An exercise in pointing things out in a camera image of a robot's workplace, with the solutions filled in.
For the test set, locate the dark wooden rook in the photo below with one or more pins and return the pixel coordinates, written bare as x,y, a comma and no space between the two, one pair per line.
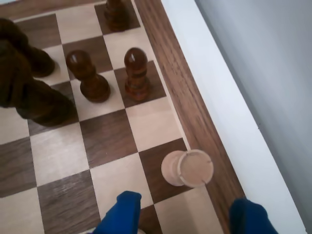
117,17

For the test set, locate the dark wooden knight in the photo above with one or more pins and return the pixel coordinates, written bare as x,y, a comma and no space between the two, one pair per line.
36,97

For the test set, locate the dark wooden pawn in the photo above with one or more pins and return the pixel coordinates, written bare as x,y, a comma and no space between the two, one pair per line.
90,83
135,73
36,61

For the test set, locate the wooden chessboard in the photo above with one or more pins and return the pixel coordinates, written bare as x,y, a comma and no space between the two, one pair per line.
109,131

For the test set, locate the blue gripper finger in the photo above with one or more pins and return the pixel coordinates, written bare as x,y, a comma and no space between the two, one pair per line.
124,214
248,219

